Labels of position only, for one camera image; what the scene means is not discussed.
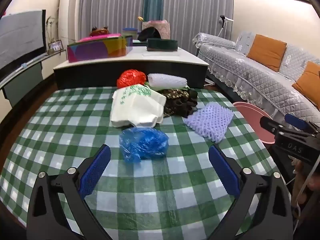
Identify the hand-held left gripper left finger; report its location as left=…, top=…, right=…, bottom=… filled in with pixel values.
left=26, top=144, right=112, bottom=240

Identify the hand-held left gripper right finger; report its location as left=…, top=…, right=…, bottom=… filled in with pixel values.
left=208, top=144, right=293, bottom=240

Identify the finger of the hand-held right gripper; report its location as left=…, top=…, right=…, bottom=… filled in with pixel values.
left=284, top=114, right=318, bottom=132
left=259, top=116, right=284, bottom=137

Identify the pink plastic basin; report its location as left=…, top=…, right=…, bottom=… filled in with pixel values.
left=232, top=102, right=275, bottom=145

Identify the purple foam net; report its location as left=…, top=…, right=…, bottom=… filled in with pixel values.
left=184, top=102, right=234, bottom=143

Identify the blue plastic bag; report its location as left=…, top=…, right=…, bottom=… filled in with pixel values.
left=119, top=127, right=170, bottom=163

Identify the white plastic bag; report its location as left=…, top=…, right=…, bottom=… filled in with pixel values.
left=110, top=84, right=167, bottom=128

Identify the dark camouflage cloth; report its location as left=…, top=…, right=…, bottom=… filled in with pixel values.
left=160, top=88, right=198, bottom=118

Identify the red plastic bag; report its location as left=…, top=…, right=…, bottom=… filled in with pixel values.
left=117, top=69, right=147, bottom=89

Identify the white foam net sleeve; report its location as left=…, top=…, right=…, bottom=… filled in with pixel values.
left=147, top=73, right=188, bottom=90

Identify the person's right hand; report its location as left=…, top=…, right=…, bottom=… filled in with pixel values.
left=293, top=159, right=320, bottom=205

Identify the orange cushion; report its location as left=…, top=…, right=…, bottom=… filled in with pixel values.
left=292, top=60, right=320, bottom=103
left=246, top=34, right=287, bottom=72

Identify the grey quilted sofa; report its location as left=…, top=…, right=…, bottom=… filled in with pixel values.
left=192, top=31, right=320, bottom=140

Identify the green checked tablecloth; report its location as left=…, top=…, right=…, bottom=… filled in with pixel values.
left=0, top=86, right=293, bottom=240

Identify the white floor lamp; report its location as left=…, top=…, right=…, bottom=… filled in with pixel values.
left=219, top=15, right=234, bottom=39

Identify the television stand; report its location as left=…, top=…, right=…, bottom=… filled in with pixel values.
left=0, top=50, right=67, bottom=105

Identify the colourful rectangular box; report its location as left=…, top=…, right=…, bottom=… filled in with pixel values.
left=66, top=33, right=133, bottom=63

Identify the white top coffee table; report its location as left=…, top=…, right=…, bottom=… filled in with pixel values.
left=53, top=45, right=210, bottom=90

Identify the dark green round tin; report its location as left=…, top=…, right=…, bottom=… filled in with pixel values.
left=146, top=38, right=178, bottom=52

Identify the grey curtain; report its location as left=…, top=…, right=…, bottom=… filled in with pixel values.
left=160, top=0, right=234, bottom=55
left=79, top=0, right=147, bottom=42

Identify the orange plastic pot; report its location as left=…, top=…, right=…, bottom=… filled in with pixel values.
left=90, top=26, right=110, bottom=37

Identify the pink patterned bag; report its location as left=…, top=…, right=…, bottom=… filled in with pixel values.
left=142, top=20, right=171, bottom=40

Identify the stack of colourful bowls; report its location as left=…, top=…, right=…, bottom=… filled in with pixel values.
left=122, top=27, right=138, bottom=40

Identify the thin bamboo plant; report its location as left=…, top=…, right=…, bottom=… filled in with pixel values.
left=46, top=16, right=57, bottom=43

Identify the covered television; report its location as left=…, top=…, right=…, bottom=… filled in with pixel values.
left=0, top=9, right=47, bottom=69

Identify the white standing air conditioner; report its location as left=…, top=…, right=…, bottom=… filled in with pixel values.
left=65, top=0, right=82, bottom=43

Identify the teal curtain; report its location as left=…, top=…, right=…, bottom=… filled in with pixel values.
left=142, top=0, right=164, bottom=24

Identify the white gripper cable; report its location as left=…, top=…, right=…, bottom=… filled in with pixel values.
left=295, top=165, right=317, bottom=230

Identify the small photo frame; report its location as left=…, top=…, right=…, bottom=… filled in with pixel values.
left=48, top=40, right=63, bottom=53

